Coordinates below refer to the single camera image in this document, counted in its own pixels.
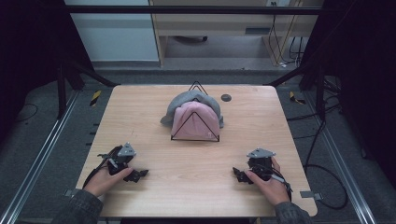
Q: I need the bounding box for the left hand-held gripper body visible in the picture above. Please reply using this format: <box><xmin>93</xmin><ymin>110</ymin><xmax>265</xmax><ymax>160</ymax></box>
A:
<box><xmin>97</xmin><ymin>142</ymin><xmax>141</xmax><ymax>183</ymax></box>

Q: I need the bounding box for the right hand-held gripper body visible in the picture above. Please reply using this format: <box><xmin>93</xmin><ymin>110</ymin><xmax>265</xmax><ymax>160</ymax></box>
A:
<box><xmin>246</xmin><ymin>147</ymin><xmax>276</xmax><ymax>182</ymax></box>

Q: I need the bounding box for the pink knit hat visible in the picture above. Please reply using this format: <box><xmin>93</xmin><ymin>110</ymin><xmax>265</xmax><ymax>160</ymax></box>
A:
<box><xmin>170</xmin><ymin>101</ymin><xmax>221</xmax><ymax>141</ymax></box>

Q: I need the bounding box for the black wire rack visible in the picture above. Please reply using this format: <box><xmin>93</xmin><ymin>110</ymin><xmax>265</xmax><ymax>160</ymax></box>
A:
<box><xmin>170</xmin><ymin>80</ymin><xmax>220</xmax><ymax>143</ymax></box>

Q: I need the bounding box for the gray knit hat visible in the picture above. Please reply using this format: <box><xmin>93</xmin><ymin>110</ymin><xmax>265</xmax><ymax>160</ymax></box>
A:
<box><xmin>160</xmin><ymin>89</ymin><xmax>225</xmax><ymax>129</ymax></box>

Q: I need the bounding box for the person's left hand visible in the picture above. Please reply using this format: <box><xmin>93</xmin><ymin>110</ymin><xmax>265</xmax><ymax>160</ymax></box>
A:
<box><xmin>83</xmin><ymin>158</ymin><xmax>134</xmax><ymax>198</ymax></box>

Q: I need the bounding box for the person's right hand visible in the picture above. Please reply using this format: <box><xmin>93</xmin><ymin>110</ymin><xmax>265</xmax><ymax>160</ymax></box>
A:
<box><xmin>244</xmin><ymin>156</ymin><xmax>291</xmax><ymax>206</ymax></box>

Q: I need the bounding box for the yellow black hazard tape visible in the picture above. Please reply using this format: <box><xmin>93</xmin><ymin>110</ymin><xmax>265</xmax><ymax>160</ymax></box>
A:
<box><xmin>89</xmin><ymin>90</ymin><xmax>103</xmax><ymax>107</ymax></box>
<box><xmin>289</xmin><ymin>91</ymin><xmax>307</xmax><ymax>105</ymax></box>

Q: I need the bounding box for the white cabinet panel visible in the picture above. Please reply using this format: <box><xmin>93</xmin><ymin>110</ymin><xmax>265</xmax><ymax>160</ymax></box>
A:
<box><xmin>64</xmin><ymin>0</ymin><xmax>160</xmax><ymax>63</ymax></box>

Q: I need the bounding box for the light wooden desk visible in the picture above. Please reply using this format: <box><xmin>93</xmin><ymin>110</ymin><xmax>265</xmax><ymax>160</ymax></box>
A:
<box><xmin>148</xmin><ymin>0</ymin><xmax>325</xmax><ymax>68</ymax></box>

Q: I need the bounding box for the black curtain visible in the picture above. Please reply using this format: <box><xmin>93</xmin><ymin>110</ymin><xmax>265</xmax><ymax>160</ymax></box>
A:
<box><xmin>298</xmin><ymin>0</ymin><xmax>396</xmax><ymax>183</ymax></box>
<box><xmin>0</xmin><ymin>0</ymin><xmax>95</xmax><ymax>147</ymax></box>

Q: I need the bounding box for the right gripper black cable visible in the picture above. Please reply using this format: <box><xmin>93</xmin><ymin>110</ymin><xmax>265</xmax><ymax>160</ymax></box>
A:
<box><xmin>260</xmin><ymin>163</ymin><xmax>294</xmax><ymax>201</ymax></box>

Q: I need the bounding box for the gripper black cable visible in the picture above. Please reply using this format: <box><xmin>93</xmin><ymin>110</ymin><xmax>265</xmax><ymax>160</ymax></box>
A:
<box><xmin>81</xmin><ymin>148</ymin><xmax>115</xmax><ymax>189</ymax></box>
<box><xmin>260</xmin><ymin>163</ymin><xmax>294</xmax><ymax>201</ymax></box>

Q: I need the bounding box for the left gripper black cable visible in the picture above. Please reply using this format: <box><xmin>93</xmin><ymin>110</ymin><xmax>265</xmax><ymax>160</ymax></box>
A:
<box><xmin>81</xmin><ymin>148</ymin><xmax>115</xmax><ymax>189</ymax></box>

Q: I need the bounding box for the gray metal table bracket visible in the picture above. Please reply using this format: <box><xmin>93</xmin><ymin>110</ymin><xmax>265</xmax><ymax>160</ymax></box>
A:
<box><xmin>299</xmin><ymin>190</ymin><xmax>323</xmax><ymax>201</ymax></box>
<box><xmin>64</xmin><ymin>189</ymin><xmax>82</xmax><ymax>199</ymax></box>

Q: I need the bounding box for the aluminium floor rail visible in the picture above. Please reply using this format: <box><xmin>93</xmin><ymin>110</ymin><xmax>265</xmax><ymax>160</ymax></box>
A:
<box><xmin>303</xmin><ymin>92</ymin><xmax>378</xmax><ymax>224</ymax></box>
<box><xmin>0</xmin><ymin>90</ymin><xmax>80</xmax><ymax>224</ymax></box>

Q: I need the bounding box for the black frame strut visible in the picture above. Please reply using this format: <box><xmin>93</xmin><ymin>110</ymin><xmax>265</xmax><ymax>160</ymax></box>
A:
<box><xmin>263</xmin><ymin>62</ymin><xmax>327</xmax><ymax>121</ymax></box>
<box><xmin>56</xmin><ymin>60</ymin><xmax>121</xmax><ymax>120</ymax></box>

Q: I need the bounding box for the thin black floor cable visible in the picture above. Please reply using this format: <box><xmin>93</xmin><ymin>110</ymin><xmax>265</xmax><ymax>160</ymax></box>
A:
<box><xmin>13</xmin><ymin>103</ymin><xmax>39</xmax><ymax>123</ymax></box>

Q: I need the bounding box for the yellow cable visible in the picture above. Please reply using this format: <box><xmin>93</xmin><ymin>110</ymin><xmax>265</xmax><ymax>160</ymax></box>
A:
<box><xmin>268</xmin><ymin>0</ymin><xmax>304</xmax><ymax>65</ymax></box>

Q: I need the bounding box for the black horizontal frame bar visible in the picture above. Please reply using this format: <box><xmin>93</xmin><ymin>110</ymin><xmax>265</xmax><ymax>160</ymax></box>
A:
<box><xmin>64</xmin><ymin>5</ymin><xmax>325</xmax><ymax>16</ymax></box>

